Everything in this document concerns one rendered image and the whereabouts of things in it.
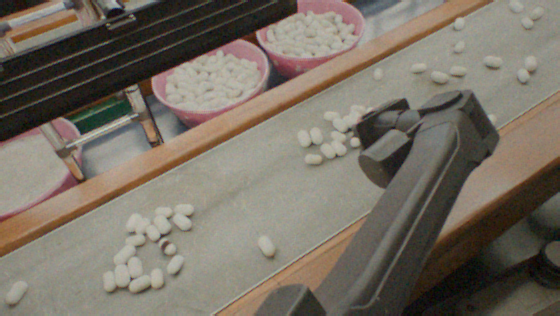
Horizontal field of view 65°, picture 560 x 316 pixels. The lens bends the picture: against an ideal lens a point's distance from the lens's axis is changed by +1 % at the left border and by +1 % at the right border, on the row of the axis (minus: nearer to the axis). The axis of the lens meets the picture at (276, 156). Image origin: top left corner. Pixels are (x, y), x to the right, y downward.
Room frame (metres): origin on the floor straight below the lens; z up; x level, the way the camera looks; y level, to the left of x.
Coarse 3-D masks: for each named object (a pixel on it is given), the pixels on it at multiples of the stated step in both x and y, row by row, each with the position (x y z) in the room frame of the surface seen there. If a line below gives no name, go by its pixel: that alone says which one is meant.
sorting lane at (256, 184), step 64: (512, 0) 0.98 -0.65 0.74; (384, 64) 0.80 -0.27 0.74; (448, 64) 0.76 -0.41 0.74; (512, 64) 0.73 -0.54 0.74; (256, 128) 0.65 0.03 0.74; (320, 128) 0.62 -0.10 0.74; (128, 192) 0.52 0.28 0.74; (192, 192) 0.50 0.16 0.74; (256, 192) 0.48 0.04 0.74; (320, 192) 0.46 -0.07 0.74; (64, 256) 0.40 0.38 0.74; (192, 256) 0.37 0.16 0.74; (256, 256) 0.35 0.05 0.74
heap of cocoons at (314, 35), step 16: (304, 16) 1.05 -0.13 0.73; (320, 16) 1.03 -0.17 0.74; (336, 16) 1.01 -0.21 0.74; (272, 32) 0.99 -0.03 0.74; (288, 32) 0.97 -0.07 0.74; (304, 32) 0.97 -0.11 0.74; (320, 32) 0.95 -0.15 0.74; (336, 32) 0.95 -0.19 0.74; (352, 32) 0.96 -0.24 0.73; (272, 48) 0.91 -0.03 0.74; (288, 48) 0.90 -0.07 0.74; (304, 48) 0.91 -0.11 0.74; (320, 48) 0.89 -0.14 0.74; (336, 48) 0.89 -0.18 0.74
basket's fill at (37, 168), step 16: (16, 144) 0.71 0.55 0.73; (32, 144) 0.70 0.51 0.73; (48, 144) 0.69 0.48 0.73; (0, 160) 0.66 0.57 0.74; (16, 160) 0.66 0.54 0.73; (32, 160) 0.65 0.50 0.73; (48, 160) 0.64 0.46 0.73; (0, 176) 0.61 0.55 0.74; (16, 176) 0.61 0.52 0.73; (32, 176) 0.60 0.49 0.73; (48, 176) 0.60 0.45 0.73; (0, 192) 0.57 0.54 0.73; (16, 192) 0.57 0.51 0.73; (32, 192) 0.56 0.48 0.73; (0, 208) 0.54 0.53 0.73
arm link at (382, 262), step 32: (448, 128) 0.31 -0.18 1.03; (480, 128) 0.34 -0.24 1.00; (416, 160) 0.28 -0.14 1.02; (448, 160) 0.27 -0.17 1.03; (480, 160) 0.29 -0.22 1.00; (384, 192) 0.25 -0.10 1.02; (416, 192) 0.22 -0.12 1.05; (448, 192) 0.23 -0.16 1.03; (384, 224) 0.19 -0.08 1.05; (416, 224) 0.19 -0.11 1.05; (352, 256) 0.17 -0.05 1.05; (384, 256) 0.16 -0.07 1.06; (416, 256) 0.16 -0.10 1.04; (288, 288) 0.13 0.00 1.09; (320, 288) 0.15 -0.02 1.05; (352, 288) 0.13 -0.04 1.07; (384, 288) 0.13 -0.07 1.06
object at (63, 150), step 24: (96, 0) 0.52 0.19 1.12; (120, 0) 0.52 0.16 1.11; (120, 24) 0.47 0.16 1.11; (0, 48) 0.56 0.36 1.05; (0, 72) 0.41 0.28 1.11; (144, 96) 0.63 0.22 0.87; (120, 120) 0.61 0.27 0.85; (144, 120) 0.62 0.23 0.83; (72, 144) 0.56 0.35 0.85; (72, 168) 0.55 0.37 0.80
